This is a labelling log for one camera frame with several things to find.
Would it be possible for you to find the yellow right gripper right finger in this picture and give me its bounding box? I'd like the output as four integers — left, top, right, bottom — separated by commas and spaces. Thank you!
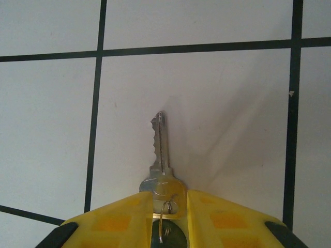
186, 190, 308, 248

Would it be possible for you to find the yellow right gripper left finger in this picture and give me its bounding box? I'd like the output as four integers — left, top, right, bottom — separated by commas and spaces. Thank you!
37, 191, 154, 248

